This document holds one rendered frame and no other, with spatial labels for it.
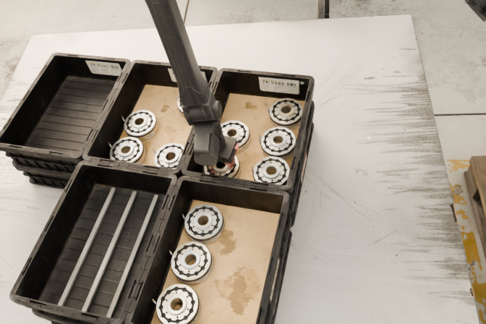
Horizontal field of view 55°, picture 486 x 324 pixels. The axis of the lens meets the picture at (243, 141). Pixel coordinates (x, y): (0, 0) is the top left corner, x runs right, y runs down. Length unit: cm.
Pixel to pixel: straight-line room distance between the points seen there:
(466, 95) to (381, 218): 141
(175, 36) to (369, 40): 104
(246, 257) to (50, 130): 79
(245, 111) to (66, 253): 66
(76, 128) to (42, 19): 212
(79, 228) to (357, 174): 83
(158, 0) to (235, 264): 66
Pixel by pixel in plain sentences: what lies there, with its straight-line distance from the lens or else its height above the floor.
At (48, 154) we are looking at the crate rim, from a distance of 145.
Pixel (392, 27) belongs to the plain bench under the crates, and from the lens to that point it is 195.
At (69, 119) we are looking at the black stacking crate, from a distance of 166.
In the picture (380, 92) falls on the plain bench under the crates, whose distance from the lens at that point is 170.
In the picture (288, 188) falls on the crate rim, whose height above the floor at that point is 93.
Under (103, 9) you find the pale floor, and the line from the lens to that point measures 354.
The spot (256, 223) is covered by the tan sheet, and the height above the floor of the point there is 83.
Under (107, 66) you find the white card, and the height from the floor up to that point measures 90.
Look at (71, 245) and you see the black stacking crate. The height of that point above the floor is 83.
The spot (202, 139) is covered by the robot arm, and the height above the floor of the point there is 108.
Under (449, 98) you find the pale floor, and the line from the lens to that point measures 268.
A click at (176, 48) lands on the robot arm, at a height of 131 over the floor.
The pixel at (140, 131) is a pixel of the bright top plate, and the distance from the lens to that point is 148.
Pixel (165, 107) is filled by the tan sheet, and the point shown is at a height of 83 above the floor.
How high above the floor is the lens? 196
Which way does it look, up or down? 53 degrees down
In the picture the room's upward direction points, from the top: 12 degrees counter-clockwise
